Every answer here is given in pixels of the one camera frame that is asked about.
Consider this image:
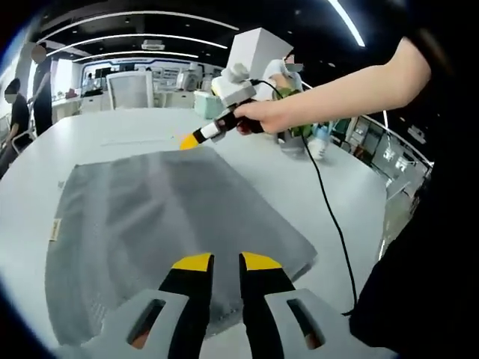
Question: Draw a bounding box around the green potted plant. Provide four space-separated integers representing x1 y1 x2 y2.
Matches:
276 86 338 138

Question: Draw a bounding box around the person's black shirt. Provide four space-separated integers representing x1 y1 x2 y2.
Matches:
350 25 479 359

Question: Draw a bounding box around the blue white spray bottle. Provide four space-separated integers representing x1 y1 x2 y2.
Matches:
308 123 332 160

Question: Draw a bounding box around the person's right hand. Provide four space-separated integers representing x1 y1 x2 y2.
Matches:
234 99 289 135

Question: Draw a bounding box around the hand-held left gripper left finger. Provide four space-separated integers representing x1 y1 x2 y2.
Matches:
55 253 217 359

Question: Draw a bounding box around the black cable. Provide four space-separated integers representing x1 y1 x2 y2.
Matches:
251 79 359 317

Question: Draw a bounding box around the teal storage box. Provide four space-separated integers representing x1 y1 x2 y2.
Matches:
193 91 225 120

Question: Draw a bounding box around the white display shelving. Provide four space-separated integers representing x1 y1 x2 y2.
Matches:
80 59 225 109

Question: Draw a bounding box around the white mesh office chair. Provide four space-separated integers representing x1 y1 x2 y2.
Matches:
106 70 154 110

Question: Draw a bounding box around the grey towel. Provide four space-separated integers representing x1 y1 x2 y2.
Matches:
44 146 319 347

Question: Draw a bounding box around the white square pillar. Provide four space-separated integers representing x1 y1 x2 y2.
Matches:
227 28 295 102

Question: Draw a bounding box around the white table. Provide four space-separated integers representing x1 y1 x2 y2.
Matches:
0 106 388 359

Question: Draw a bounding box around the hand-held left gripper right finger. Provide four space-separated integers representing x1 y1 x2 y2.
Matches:
239 252 379 359

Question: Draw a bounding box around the grey plant pot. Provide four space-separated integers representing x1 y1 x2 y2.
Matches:
278 130 306 158

